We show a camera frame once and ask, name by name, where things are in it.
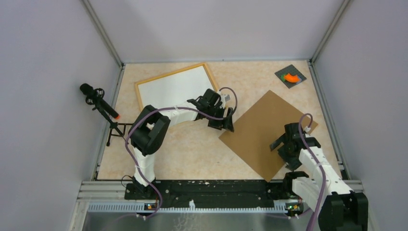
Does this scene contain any orange curved block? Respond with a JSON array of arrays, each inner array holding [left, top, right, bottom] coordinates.
[[285, 73, 301, 83]]

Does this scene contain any aluminium rail with cable duct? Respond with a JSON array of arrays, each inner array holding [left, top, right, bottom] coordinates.
[[76, 180, 367, 214]]

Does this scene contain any yellow wooden picture frame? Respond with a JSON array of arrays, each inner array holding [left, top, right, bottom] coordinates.
[[134, 62, 220, 112]]

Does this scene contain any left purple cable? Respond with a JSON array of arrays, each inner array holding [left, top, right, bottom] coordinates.
[[123, 87, 239, 220]]

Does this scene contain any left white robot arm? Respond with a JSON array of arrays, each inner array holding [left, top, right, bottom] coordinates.
[[125, 89, 238, 199]]

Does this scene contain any black microphone on tripod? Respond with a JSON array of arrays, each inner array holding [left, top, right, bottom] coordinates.
[[79, 83, 131, 146]]

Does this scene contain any grey building block plate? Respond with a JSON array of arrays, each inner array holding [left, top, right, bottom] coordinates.
[[275, 64, 307, 89]]

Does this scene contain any building photo print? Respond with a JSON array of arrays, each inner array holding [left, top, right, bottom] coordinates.
[[138, 65, 215, 111]]

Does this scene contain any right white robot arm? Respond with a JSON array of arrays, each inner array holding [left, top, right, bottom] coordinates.
[[270, 123, 369, 231]]

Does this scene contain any brown cardboard backing board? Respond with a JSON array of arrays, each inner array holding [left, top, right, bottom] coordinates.
[[219, 90, 303, 181]]

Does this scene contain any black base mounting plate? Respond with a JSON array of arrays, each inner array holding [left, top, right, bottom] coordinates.
[[124, 180, 300, 200]]

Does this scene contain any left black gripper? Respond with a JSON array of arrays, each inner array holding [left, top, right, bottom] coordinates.
[[206, 105, 234, 132]]

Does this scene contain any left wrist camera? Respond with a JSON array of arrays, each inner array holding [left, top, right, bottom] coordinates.
[[218, 91, 231, 103]]

